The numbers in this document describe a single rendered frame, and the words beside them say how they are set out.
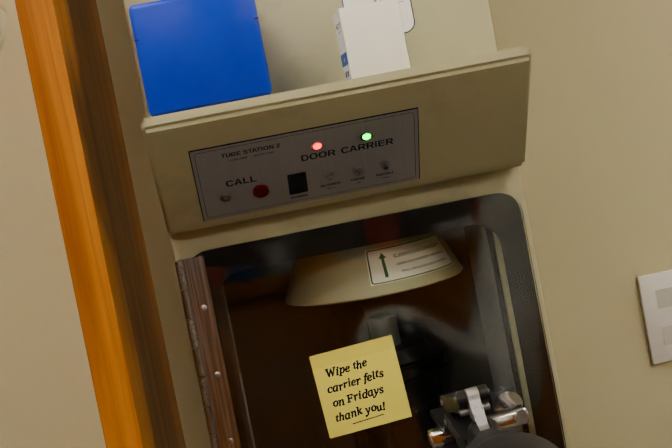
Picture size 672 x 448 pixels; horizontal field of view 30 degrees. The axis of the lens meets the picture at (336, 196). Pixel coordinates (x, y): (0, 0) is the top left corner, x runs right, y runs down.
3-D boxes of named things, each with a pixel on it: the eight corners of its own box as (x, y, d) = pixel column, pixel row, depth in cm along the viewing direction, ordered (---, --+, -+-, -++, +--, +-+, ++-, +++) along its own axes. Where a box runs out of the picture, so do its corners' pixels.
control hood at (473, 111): (167, 234, 111) (144, 122, 110) (520, 164, 114) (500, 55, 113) (161, 243, 99) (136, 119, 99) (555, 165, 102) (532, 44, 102)
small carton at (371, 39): (345, 83, 109) (332, 15, 108) (402, 72, 109) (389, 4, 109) (351, 80, 104) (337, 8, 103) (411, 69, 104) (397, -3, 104)
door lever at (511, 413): (424, 442, 112) (417, 414, 112) (525, 415, 113) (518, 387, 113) (433, 456, 107) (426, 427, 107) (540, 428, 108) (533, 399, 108)
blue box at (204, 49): (155, 120, 110) (135, 18, 109) (268, 99, 110) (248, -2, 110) (149, 117, 100) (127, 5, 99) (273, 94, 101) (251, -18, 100)
